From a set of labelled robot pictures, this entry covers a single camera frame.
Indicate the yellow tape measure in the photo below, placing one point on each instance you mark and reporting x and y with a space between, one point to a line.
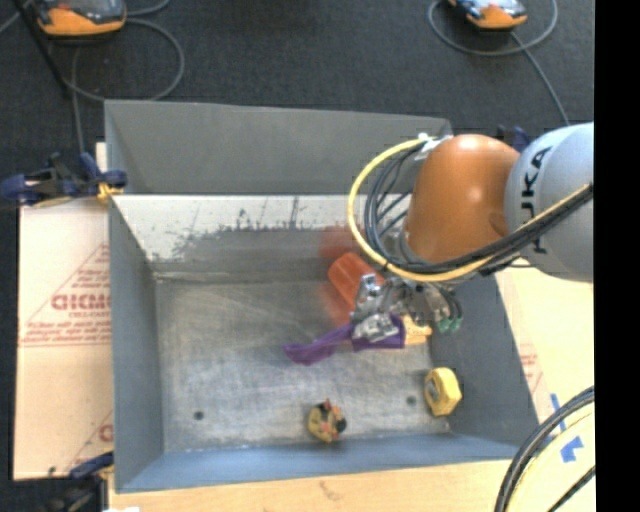
442 392

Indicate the pale yellow small object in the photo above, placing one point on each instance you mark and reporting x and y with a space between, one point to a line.
419 333

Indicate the orange plastic cup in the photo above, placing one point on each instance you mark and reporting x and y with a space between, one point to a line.
345 280

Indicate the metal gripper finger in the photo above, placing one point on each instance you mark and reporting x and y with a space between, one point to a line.
376 328
368 292

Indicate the grey metal bin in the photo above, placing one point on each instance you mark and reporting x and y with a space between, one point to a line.
240 350

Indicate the yellow toy figure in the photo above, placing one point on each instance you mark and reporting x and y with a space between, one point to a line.
325 422

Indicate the purple cloth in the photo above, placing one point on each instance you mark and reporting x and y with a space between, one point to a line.
320 346

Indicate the brown cardboard board red print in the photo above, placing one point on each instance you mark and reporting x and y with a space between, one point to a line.
60 310

